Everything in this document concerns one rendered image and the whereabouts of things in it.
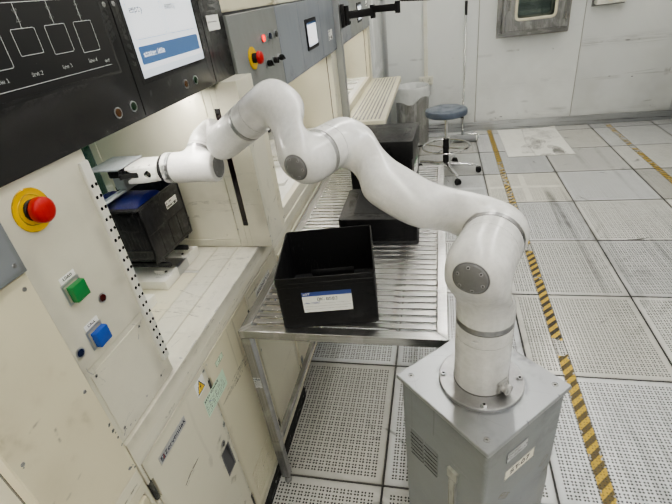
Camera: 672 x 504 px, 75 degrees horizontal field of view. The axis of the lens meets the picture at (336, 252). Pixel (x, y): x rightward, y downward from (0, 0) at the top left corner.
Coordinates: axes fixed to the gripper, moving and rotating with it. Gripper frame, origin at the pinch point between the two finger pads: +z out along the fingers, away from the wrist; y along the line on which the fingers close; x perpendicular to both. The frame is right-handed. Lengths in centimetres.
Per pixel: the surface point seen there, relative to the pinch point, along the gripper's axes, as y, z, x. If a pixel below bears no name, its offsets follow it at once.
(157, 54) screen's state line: -10.9, -30.1, 29.3
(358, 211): 43, -60, -35
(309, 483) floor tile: -13, -42, -121
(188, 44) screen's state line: 3.5, -29.9, 29.7
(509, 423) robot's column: -39, -104, -46
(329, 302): -11, -60, -37
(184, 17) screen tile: 4.9, -29.9, 35.4
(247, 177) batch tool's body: 15.1, -31.6, -9.4
